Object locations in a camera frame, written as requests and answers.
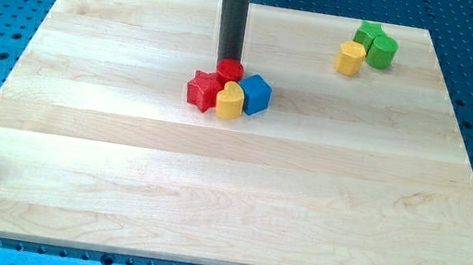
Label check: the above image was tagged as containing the blue cube block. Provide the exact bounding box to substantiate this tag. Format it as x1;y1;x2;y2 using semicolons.
238;74;272;115

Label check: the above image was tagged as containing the light wooden board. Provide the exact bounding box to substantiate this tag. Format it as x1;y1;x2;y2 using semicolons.
0;0;473;265

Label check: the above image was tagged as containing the red star block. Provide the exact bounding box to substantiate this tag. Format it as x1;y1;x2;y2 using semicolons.
186;71;223;113

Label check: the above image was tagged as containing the yellow heart block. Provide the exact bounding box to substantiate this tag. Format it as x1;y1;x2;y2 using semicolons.
215;81;244;120

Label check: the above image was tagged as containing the green cylinder block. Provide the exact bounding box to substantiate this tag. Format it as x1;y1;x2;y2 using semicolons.
366;35;399;70

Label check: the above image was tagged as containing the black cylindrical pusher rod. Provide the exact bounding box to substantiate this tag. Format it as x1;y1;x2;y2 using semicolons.
217;0;250;62

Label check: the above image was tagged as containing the green star block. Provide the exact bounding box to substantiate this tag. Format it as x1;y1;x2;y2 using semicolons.
353;20;387;52

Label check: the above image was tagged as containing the red cylinder block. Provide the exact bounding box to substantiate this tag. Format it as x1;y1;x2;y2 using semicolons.
217;59;244;86

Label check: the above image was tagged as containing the yellow hexagon block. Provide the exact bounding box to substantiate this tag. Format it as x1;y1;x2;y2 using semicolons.
335;41;366;76

